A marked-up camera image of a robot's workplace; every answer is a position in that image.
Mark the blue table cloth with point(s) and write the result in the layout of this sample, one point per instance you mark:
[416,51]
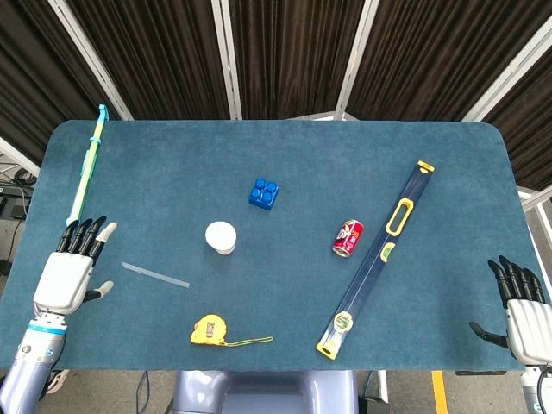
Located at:
[276,181]

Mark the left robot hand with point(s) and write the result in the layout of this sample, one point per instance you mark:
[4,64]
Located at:
[64,276]

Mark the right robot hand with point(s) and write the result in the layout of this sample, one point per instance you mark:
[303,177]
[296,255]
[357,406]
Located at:
[524,319]

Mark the red soda can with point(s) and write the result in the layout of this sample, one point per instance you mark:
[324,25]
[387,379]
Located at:
[348,238]

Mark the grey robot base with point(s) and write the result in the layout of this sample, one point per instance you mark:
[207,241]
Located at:
[267,392]

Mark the white frame dark curtain screen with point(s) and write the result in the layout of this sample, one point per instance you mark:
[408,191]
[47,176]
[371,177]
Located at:
[276,56]

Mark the yellow tape measure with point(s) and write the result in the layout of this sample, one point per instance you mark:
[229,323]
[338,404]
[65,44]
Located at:
[209,331]

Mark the clear plastic strip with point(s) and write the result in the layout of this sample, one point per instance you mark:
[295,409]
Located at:
[155,275]

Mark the blue building block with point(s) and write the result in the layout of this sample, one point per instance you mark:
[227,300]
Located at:
[263,194]

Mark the blue yellow spirit level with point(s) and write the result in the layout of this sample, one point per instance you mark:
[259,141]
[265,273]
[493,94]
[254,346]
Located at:
[379,259]

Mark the green teal toy stick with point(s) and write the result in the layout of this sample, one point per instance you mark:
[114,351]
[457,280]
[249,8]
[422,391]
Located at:
[87,166]

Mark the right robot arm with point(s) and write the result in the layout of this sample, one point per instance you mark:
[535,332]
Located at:
[537,390]

